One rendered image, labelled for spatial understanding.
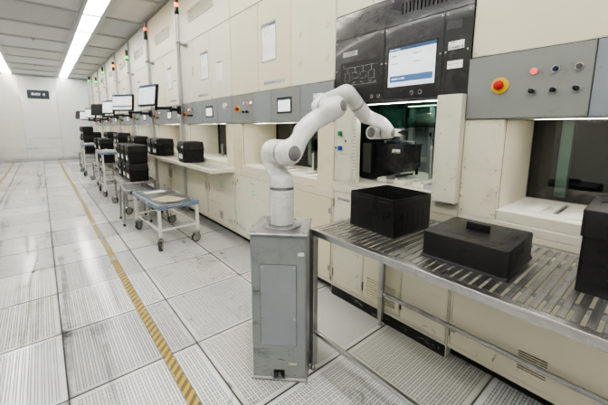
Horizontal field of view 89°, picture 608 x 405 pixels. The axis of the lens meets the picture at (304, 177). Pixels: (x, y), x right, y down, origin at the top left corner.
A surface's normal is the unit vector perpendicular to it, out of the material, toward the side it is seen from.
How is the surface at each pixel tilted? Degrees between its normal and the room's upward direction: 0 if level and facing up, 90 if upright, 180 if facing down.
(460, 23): 90
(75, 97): 90
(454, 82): 90
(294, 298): 90
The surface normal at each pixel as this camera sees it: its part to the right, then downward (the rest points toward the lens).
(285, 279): -0.09, 0.16
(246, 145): 0.64, 0.12
